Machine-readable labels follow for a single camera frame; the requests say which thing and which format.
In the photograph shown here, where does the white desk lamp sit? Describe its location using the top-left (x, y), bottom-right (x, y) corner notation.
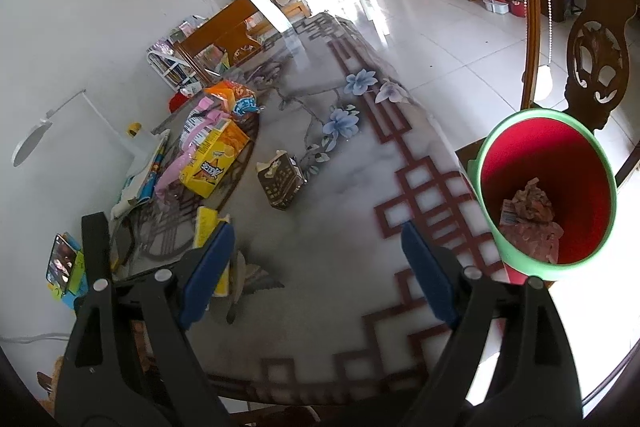
top-left (11, 89), bottom-right (87, 167)

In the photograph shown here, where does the green rimmed red bin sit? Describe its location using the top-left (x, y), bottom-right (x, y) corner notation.
top-left (468, 108), bottom-right (617, 282)

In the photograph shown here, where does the white step ladder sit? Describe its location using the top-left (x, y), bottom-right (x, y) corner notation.
top-left (145, 40), bottom-right (198, 92)

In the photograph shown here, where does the wooden chair at far end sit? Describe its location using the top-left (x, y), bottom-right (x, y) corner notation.
top-left (175, 0), bottom-right (292, 87)

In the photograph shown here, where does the orange snack bag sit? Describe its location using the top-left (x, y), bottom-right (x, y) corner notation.
top-left (204, 79), bottom-right (259, 121)

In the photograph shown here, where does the yellow carton box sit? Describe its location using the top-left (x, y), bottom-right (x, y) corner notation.
top-left (179, 118), bottom-right (250, 198)

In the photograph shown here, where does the dark brown patterned box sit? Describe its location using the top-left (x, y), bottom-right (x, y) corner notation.
top-left (256, 150), bottom-right (307, 210)

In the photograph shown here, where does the floral tablecloth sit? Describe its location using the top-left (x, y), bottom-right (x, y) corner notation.
top-left (112, 11), bottom-right (511, 405)

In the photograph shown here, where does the newspaper ball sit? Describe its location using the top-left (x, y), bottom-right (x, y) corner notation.
top-left (499, 178), bottom-right (564, 265)

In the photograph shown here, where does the smartphone on stand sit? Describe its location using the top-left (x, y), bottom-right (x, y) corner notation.
top-left (46, 232), bottom-right (88, 309)

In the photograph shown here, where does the yellow flat box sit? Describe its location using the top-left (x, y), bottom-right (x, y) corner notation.
top-left (193, 206), bottom-right (231, 298)

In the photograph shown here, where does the pink plastic bag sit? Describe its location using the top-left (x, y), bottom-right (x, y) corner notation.
top-left (154, 96), bottom-right (230, 206)

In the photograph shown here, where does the carved wooden chair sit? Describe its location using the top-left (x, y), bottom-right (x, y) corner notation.
top-left (454, 0), bottom-right (640, 188)

